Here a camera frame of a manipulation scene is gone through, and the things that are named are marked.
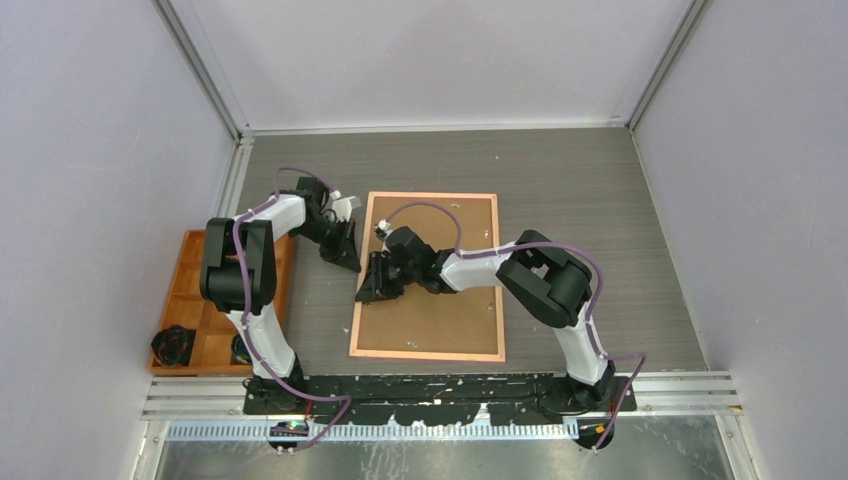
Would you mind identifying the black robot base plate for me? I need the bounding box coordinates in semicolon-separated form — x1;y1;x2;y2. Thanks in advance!
242;373;636;426

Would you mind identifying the aluminium rail front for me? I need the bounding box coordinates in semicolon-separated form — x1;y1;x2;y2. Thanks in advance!
141;371;743;420

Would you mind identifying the black coiled cable bottom-left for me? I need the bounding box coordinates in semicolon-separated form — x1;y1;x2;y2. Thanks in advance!
150;324;197;369

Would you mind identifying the brown frame backing board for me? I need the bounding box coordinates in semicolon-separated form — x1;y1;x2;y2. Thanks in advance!
349;191;505;362

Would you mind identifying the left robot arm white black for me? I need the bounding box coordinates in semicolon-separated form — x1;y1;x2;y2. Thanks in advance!
199;174;361;414

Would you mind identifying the orange compartment tray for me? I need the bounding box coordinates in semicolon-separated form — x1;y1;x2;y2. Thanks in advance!
146;229;296;378

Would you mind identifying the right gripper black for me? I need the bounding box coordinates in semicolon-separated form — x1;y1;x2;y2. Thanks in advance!
356;252;420;304

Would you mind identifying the black yellow coiled cable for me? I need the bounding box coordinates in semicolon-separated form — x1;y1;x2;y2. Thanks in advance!
229;334;254;367

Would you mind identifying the pink wooden picture frame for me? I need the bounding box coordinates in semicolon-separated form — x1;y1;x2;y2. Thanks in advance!
348;191;507;364

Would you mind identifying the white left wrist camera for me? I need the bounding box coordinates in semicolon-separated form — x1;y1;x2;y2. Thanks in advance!
329;190;362;222

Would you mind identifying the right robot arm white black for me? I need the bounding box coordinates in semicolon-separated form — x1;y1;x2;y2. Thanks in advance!
355;221;615;411

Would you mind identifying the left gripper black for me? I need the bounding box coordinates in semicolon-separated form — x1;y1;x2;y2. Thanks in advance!
293;217;362;273

